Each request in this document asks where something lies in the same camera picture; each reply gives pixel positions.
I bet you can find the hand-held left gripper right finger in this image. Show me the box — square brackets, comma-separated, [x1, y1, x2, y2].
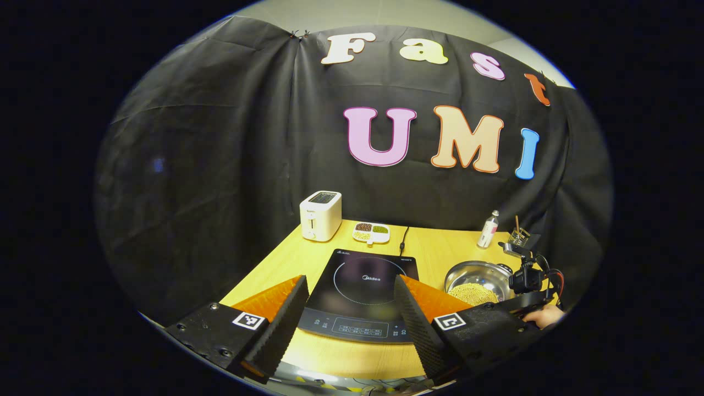
[393, 274, 542, 387]

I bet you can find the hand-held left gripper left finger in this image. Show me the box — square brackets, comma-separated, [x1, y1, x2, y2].
[165, 274, 310, 384]

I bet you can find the steel pot with black handle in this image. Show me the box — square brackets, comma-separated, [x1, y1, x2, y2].
[444, 260, 515, 307]

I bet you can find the black induction cooktop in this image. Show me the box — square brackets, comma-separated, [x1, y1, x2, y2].
[298, 249, 420, 345]

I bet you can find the clear plastic bottle pink label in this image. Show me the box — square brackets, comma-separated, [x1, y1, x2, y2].
[477, 210, 501, 249]

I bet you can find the white divided dish of beans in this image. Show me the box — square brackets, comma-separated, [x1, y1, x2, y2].
[352, 221, 391, 246]

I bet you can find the white toaster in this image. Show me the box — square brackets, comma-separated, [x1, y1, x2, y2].
[299, 190, 343, 243]

